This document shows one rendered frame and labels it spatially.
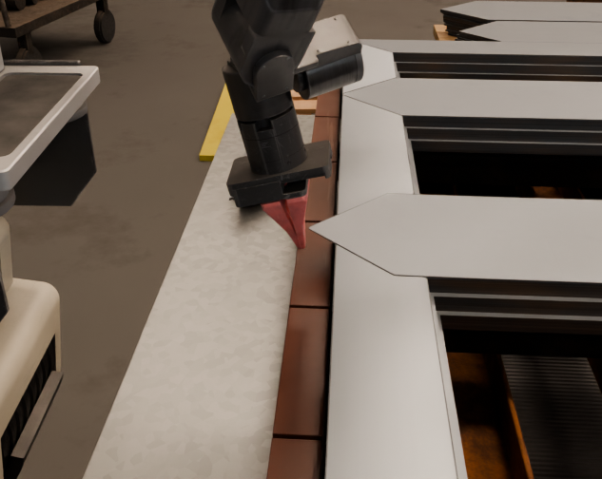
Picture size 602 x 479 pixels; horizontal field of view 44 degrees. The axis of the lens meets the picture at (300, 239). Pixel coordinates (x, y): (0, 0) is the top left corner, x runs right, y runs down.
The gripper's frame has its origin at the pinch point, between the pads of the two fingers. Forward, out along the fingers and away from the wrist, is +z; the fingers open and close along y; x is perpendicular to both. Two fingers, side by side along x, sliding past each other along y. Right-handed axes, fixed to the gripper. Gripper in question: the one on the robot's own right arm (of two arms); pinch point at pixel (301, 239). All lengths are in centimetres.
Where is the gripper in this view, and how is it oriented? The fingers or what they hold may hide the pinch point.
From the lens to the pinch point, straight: 78.8
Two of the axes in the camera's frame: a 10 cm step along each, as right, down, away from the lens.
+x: -0.6, 5.0, -8.6
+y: -9.7, 1.8, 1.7
